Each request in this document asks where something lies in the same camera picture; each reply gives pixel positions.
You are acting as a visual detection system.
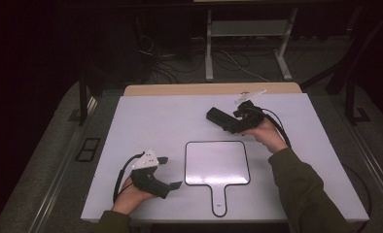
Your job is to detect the person's right hand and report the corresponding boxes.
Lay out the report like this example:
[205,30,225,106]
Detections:
[240,117,290,155]

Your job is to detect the white metal stand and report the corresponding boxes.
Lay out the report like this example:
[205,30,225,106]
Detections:
[204,7,299,83]

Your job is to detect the black metal stand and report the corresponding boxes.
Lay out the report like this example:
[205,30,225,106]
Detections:
[325,9,372,127]
[67,62,98,127]

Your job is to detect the metal floor rail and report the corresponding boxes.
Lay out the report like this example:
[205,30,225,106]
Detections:
[26,96,99,233]
[347,124,383,212]

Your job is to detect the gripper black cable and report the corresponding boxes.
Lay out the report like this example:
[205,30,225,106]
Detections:
[261,107,293,150]
[113,150,146,204]

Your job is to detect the black floor cables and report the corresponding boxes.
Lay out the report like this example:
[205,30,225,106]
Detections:
[136,32,207,85]

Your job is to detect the person's left hand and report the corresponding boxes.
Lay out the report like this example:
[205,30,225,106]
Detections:
[111,177,157,216]

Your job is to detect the black whiteboard eraser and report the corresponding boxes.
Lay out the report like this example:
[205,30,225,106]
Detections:
[205,106,236,128]

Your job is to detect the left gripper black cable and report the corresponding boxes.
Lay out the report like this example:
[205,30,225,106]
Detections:
[113,150,146,204]

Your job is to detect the white floor cable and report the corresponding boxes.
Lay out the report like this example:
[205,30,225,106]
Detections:
[218,48,272,83]

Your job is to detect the white paddle-shaped whiteboard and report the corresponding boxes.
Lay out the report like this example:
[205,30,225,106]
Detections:
[184,140,252,218]

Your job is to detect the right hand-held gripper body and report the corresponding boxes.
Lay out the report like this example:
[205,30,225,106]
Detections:
[232,89,267,133]

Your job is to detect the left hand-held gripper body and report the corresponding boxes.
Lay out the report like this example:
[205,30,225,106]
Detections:
[130,148,172,200]

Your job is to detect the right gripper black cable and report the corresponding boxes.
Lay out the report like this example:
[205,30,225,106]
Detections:
[261,107,293,150]

